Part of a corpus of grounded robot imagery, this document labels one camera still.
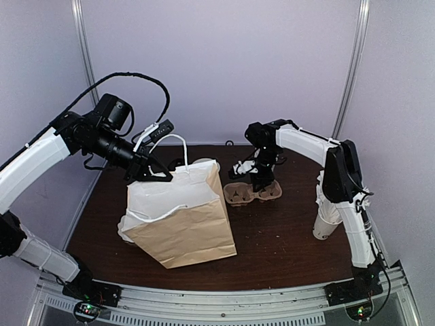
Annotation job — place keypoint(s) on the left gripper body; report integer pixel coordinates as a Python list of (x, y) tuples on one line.
[(135, 166)]

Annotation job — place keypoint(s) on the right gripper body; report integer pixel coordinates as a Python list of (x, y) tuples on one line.
[(270, 158)]

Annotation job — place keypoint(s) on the cardboard cup carrier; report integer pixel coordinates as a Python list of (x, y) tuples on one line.
[(241, 194)]

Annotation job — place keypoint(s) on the brown paper bag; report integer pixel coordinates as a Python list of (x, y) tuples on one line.
[(181, 222)]

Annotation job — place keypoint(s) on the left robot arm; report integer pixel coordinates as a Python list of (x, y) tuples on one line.
[(95, 133)]

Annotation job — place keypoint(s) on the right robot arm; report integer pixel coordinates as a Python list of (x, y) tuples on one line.
[(340, 186)]

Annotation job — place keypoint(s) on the white round bowl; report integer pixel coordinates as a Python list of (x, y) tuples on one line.
[(201, 160)]

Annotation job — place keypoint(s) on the paper cup holding straws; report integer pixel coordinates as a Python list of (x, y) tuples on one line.
[(322, 229)]

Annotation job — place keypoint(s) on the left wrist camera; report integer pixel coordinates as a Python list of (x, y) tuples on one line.
[(152, 133)]

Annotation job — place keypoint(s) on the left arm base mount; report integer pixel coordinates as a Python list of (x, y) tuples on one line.
[(94, 297)]

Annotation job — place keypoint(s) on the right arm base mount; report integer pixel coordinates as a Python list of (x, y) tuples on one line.
[(356, 294)]

